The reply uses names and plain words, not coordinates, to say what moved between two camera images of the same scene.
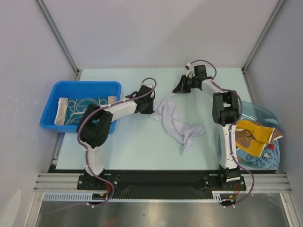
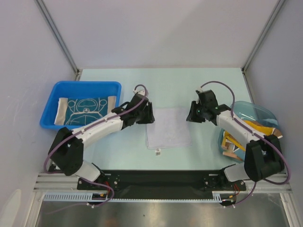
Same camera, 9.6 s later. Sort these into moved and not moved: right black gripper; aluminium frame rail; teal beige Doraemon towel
Moved: right black gripper
Not moved: teal beige Doraemon towel; aluminium frame rail
